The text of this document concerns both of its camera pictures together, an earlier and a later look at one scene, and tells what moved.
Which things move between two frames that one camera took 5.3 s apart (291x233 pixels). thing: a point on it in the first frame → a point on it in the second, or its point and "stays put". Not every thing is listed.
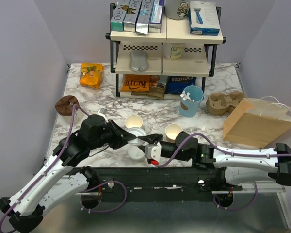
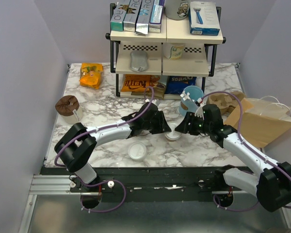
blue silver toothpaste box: [142, 24] stays put
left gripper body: [105, 139] → [149, 125]
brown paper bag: [257, 122] stays put
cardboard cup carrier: [218, 103] stays put
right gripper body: [169, 148] → [207, 126]
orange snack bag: [90, 74] stays put
